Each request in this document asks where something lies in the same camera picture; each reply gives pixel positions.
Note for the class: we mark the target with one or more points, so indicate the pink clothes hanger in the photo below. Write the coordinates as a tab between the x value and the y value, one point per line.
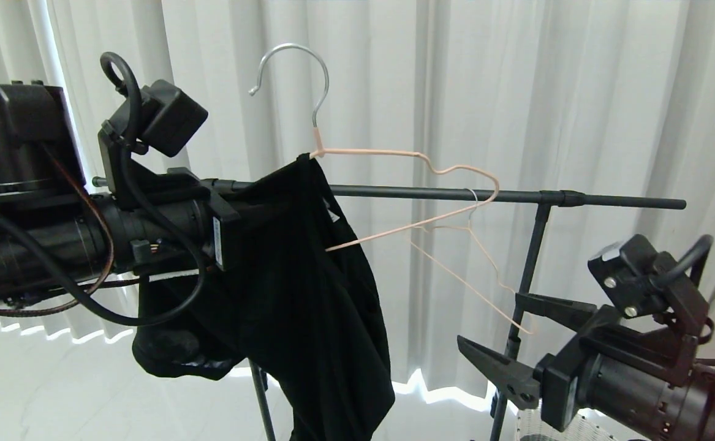
369	151
455	227

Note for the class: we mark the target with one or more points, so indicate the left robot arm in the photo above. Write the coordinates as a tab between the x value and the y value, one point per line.
20	135

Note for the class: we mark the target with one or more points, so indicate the black clothes rack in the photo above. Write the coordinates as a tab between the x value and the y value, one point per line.
608	200

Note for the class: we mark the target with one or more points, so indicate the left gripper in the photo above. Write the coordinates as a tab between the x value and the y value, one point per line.
87	245

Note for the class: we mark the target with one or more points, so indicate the black garment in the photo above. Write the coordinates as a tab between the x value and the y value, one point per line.
308	318

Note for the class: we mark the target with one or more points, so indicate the white laundry basket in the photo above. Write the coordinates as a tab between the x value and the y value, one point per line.
535	422

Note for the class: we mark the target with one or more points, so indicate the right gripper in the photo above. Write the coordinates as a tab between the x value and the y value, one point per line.
639	398

